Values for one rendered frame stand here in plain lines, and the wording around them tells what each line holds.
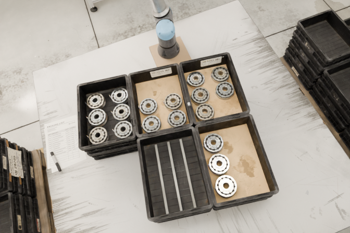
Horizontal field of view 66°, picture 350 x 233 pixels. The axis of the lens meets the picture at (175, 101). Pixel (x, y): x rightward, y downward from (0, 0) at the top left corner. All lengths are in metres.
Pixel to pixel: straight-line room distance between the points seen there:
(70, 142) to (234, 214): 1.03
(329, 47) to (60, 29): 2.67
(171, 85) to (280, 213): 0.90
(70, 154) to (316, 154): 1.40
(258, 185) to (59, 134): 1.20
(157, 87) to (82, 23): 1.89
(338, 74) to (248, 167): 1.23
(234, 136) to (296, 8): 2.09
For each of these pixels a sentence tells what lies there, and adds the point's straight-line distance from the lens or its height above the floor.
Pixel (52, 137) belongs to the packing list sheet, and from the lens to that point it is 1.85.
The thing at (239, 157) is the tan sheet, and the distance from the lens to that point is 1.45.
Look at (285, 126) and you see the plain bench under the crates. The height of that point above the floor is 0.70.
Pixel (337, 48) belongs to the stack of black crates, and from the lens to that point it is 2.39.
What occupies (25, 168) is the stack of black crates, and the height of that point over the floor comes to 0.27.
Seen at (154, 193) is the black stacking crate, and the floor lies 0.83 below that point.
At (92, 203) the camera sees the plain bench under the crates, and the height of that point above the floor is 0.70.
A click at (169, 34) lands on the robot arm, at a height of 0.94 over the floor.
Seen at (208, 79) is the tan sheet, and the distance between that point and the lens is 1.62.
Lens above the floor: 2.22
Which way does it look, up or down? 63 degrees down
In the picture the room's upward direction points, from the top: 12 degrees counter-clockwise
